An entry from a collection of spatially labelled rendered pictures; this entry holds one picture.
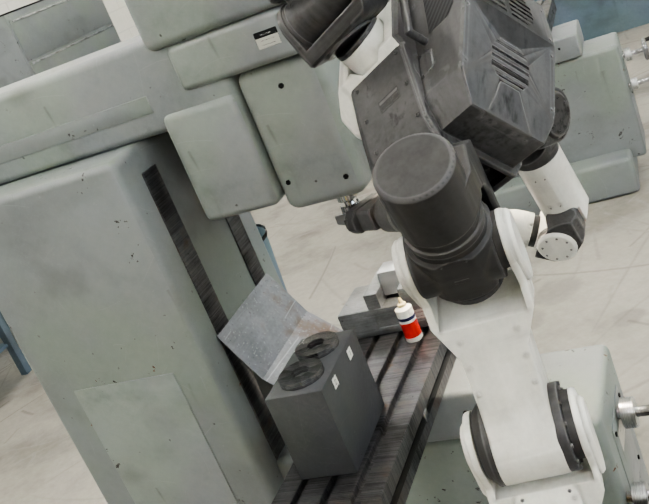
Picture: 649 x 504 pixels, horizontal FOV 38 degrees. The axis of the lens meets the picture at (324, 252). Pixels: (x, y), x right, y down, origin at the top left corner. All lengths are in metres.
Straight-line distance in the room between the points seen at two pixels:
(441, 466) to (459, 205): 1.08
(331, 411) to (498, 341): 0.42
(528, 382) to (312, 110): 0.76
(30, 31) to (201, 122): 5.13
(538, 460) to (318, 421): 0.44
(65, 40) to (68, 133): 5.17
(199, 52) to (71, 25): 5.53
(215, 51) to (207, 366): 0.71
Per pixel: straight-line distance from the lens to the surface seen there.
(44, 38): 7.16
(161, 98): 2.03
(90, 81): 2.11
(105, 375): 2.30
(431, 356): 2.05
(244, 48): 1.90
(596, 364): 2.23
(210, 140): 2.00
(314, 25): 1.48
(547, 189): 1.79
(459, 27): 1.41
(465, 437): 1.51
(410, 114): 1.39
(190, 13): 1.92
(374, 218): 1.99
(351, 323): 2.23
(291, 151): 1.96
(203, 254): 2.20
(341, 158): 1.93
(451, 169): 1.18
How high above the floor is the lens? 1.87
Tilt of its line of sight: 19 degrees down
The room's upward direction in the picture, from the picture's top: 22 degrees counter-clockwise
